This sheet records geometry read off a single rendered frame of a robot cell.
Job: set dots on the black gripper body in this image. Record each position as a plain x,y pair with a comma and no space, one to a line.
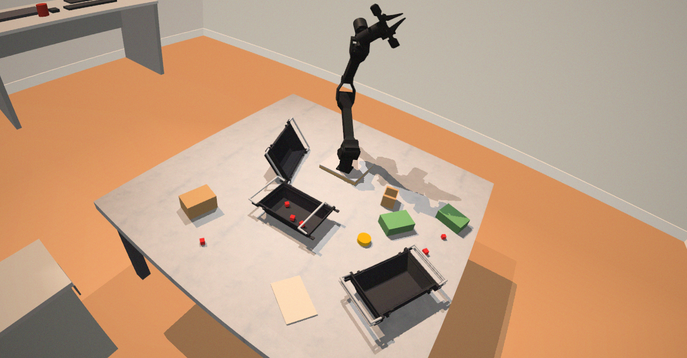
380,28

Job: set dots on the green rectangular block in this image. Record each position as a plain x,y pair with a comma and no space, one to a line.
452,218
396,222

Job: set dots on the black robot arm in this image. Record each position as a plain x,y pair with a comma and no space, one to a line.
349,149

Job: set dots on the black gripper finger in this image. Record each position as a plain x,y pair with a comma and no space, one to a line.
387,18
395,26

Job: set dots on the orange short cylinder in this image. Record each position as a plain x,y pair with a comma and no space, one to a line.
363,239

